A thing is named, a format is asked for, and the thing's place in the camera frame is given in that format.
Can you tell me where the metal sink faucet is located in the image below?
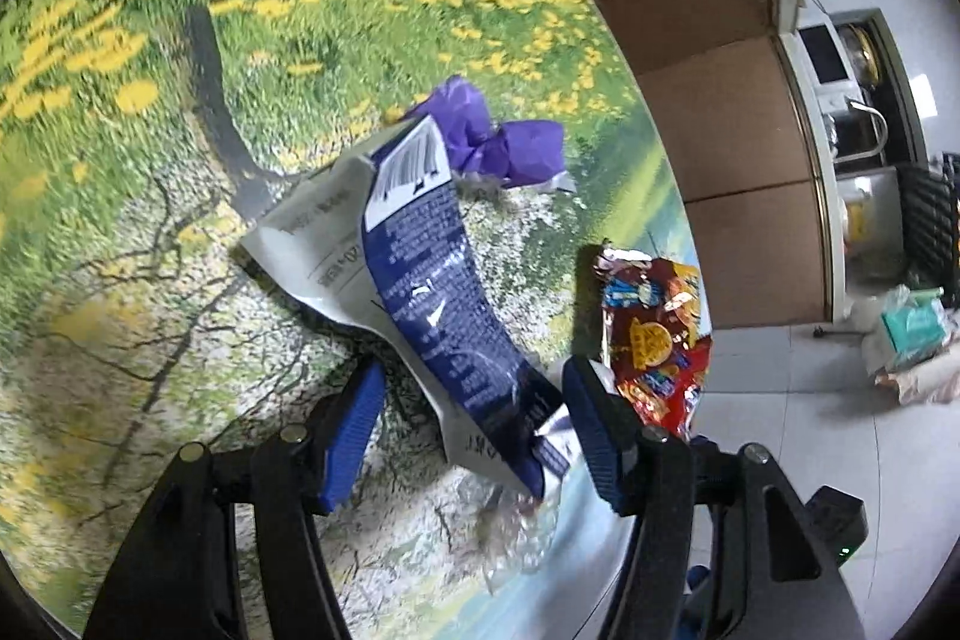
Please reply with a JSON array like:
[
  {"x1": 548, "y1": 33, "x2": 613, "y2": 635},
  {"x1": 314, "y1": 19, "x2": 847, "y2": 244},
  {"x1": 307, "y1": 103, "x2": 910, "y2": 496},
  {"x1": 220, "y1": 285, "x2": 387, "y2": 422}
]
[{"x1": 831, "y1": 95, "x2": 890, "y2": 166}]

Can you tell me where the clear plastic bag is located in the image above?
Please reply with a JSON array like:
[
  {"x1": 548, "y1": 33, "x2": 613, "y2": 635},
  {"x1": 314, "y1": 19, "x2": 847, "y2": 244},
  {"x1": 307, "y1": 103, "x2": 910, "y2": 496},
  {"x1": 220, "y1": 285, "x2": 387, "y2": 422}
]
[{"x1": 457, "y1": 471, "x2": 565, "y2": 597}]

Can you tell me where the purple wrapper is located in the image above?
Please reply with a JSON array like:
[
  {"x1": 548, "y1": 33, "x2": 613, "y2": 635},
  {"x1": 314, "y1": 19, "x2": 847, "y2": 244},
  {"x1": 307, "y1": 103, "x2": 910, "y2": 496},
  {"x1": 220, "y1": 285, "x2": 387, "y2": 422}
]
[{"x1": 386, "y1": 75, "x2": 578, "y2": 196}]

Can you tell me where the metal pot with lid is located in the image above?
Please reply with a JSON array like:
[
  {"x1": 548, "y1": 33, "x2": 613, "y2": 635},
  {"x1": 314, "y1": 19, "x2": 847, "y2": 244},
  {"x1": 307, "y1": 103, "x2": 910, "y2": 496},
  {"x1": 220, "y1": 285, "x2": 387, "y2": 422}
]
[{"x1": 837, "y1": 20, "x2": 880, "y2": 83}]

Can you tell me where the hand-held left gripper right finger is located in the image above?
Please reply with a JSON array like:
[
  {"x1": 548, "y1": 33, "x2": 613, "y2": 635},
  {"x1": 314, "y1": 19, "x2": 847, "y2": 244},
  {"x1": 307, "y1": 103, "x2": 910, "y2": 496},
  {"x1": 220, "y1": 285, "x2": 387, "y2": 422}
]
[{"x1": 561, "y1": 355, "x2": 863, "y2": 640}]

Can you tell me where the black ribbed rack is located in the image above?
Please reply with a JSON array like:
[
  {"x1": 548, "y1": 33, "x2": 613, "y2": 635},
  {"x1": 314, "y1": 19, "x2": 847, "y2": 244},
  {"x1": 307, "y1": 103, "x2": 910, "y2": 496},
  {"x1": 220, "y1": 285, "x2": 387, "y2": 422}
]
[{"x1": 895, "y1": 154, "x2": 960, "y2": 290}]

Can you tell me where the green tissue pack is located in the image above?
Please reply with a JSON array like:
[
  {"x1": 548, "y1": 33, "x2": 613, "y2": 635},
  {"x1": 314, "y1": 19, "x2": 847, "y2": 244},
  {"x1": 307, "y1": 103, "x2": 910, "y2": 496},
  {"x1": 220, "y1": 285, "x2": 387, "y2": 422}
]
[{"x1": 880, "y1": 298, "x2": 949, "y2": 357}]

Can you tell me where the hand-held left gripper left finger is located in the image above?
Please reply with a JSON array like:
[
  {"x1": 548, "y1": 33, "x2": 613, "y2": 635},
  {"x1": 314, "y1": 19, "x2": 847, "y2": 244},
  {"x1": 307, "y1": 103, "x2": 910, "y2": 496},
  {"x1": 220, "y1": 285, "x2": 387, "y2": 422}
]
[{"x1": 82, "y1": 355, "x2": 388, "y2": 640}]

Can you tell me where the blue and white snack bag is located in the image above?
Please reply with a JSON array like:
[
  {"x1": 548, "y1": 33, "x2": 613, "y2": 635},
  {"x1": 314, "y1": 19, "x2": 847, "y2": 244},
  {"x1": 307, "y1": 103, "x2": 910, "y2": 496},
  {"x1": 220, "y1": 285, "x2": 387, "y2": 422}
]
[{"x1": 238, "y1": 115, "x2": 578, "y2": 500}]

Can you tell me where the white microwave oven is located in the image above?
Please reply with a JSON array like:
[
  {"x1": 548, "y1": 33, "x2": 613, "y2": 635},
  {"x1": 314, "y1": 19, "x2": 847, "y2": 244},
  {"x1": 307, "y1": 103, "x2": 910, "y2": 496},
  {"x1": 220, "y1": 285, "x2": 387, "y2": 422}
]
[{"x1": 796, "y1": 20, "x2": 856, "y2": 88}]

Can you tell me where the red printed snack packet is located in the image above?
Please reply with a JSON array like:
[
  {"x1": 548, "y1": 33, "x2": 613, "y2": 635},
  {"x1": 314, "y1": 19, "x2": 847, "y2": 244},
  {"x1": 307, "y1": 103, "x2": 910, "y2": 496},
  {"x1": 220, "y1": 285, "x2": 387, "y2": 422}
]
[{"x1": 592, "y1": 244, "x2": 713, "y2": 440}]

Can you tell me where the grey kitchen countertop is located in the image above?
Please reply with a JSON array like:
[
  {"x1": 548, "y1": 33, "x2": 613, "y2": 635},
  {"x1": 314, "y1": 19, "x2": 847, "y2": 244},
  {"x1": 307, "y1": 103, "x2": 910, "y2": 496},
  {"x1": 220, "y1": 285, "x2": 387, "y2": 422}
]
[{"x1": 739, "y1": 0, "x2": 931, "y2": 320}]

